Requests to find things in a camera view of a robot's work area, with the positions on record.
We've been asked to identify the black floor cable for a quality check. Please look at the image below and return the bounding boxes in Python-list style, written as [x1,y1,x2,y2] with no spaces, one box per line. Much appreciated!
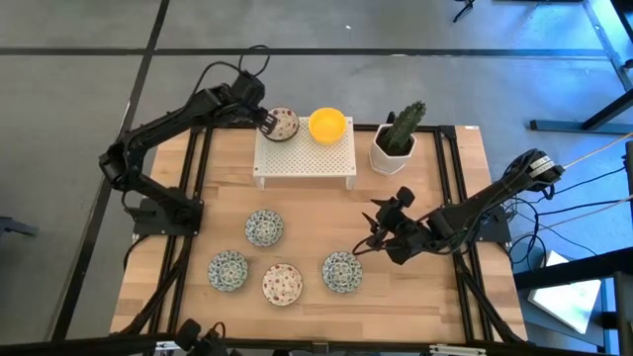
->
[506,217,602,268]
[543,165,629,202]
[508,195,633,219]

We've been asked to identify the black table-level camera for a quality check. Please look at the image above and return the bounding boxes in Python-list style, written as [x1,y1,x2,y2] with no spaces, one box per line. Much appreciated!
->
[173,317,231,356]

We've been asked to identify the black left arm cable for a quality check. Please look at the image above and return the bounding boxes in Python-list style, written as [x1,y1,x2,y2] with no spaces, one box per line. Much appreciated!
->
[190,44,272,100]

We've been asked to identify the black tripod leg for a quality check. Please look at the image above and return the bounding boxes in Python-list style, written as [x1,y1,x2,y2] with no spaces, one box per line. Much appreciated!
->
[452,0,477,24]

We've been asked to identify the white perforated metal shelf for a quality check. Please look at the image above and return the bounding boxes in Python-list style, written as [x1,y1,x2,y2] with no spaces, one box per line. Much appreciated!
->
[252,116,358,192]

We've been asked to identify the teal bowl blue floral inside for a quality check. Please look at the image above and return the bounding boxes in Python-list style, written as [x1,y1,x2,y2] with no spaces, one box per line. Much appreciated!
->
[243,208,286,248]
[320,250,364,295]
[207,249,249,293]

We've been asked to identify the white board on floor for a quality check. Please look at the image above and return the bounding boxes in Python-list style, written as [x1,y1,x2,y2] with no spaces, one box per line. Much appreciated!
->
[526,249,603,336]

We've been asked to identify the white frame label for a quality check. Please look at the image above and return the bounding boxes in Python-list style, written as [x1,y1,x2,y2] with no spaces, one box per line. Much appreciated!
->
[428,343,489,356]

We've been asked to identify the green bowl red floral inside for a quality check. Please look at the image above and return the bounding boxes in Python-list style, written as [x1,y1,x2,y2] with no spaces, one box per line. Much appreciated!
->
[261,262,305,308]
[260,106,301,143]

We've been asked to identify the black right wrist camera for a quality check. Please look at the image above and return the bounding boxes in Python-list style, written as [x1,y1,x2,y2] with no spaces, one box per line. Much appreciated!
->
[397,185,417,209]

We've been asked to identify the black desk leg frame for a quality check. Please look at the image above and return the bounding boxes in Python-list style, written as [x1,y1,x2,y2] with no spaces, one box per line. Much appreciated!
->
[529,0,633,135]

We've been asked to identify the black aluminium table frame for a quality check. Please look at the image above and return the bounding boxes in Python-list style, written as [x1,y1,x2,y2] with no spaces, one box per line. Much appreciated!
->
[111,123,528,356]

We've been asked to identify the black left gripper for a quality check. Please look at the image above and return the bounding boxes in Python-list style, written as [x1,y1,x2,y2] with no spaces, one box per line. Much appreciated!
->
[235,95,279,137]

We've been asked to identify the dark floor object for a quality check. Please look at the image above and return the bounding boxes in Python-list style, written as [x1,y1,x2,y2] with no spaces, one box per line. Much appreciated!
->
[0,216,40,239]

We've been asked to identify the tan rope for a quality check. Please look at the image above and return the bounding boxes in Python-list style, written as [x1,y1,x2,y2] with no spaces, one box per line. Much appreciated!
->
[563,131,633,170]

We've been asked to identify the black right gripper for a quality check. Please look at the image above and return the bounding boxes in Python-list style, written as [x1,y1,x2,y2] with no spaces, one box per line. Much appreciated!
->
[361,198,432,266]

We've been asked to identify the green cactus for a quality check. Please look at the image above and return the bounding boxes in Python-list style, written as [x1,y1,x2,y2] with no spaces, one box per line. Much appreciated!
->
[383,100,427,155]

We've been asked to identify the white hexagonal plant pot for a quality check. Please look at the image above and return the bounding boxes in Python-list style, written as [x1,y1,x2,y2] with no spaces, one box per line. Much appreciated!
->
[368,123,418,177]

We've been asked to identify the plain yellow bowl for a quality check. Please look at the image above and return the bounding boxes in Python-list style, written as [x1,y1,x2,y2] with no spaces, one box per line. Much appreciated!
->
[308,107,348,146]

